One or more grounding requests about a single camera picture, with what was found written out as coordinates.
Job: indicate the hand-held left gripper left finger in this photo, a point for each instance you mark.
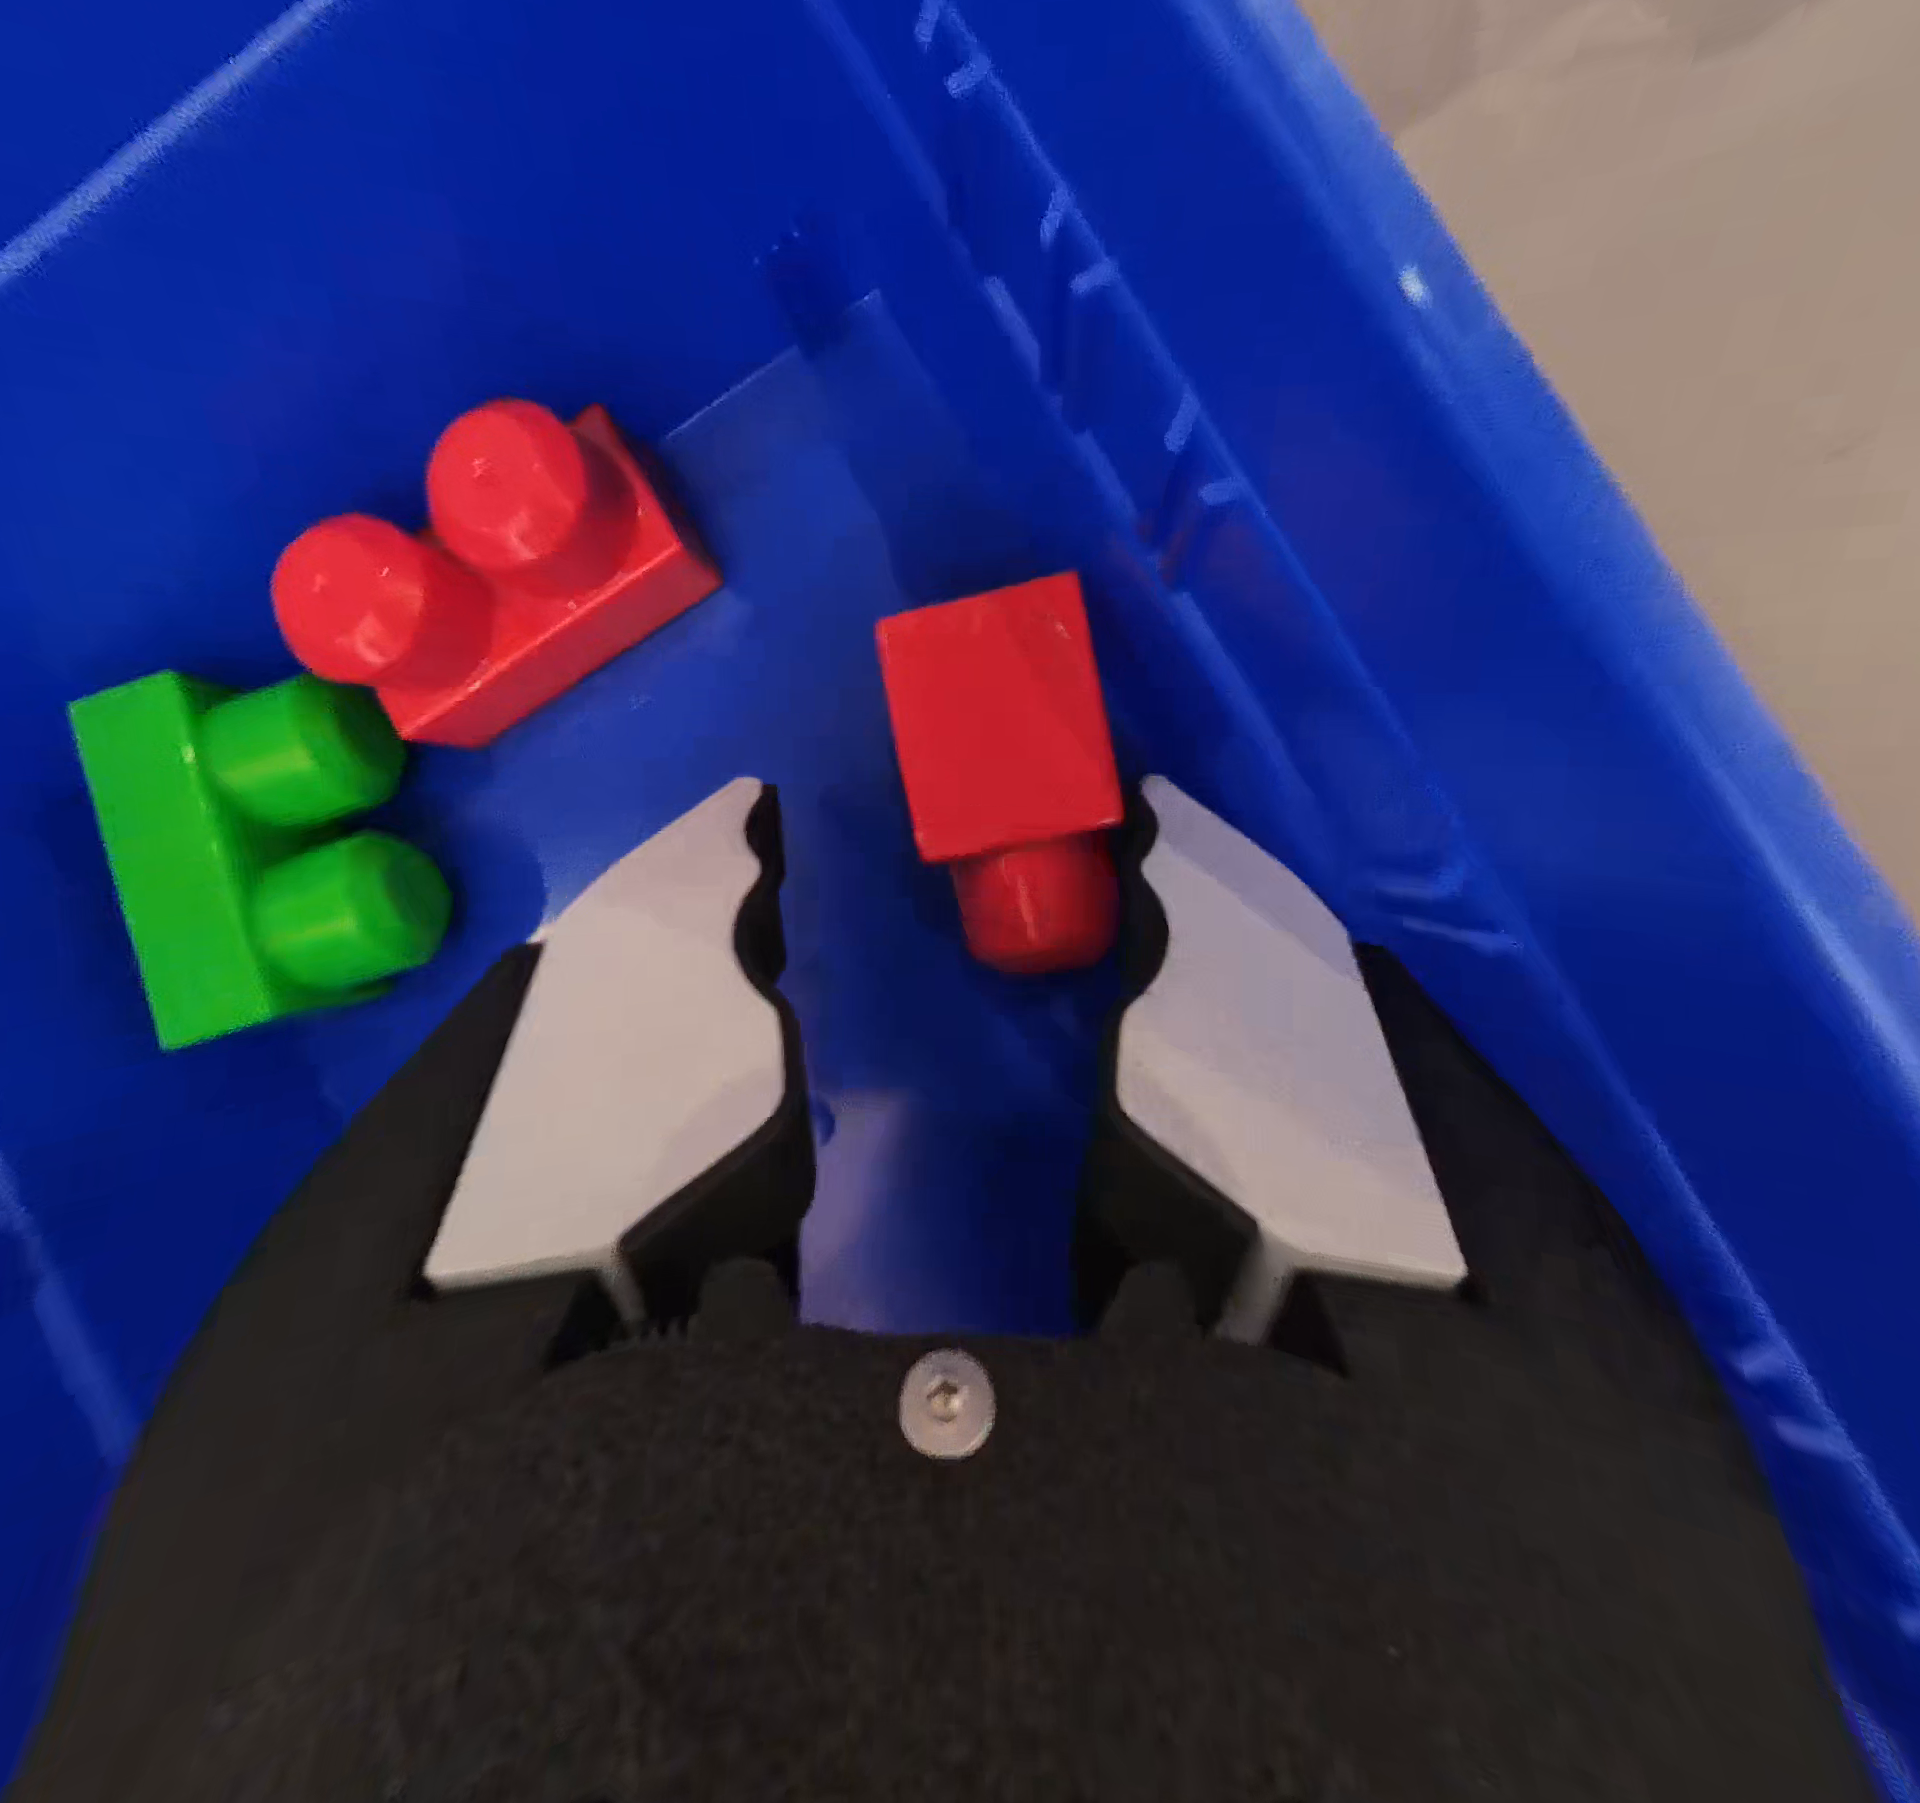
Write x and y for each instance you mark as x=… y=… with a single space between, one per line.
x=631 y=1069

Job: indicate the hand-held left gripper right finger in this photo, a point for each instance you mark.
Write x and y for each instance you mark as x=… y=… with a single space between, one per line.
x=1283 y=1069

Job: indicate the red one-stud toy block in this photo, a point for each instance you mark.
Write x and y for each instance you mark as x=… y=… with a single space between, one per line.
x=989 y=723

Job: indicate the red two-stud toy block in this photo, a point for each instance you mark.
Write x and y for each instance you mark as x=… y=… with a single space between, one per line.
x=569 y=602

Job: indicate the blue plastic bin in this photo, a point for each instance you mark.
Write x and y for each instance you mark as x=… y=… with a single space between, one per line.
x=602 y=184

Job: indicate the green two-stud toy block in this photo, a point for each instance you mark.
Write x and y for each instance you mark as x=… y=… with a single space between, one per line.
x=151 y=859

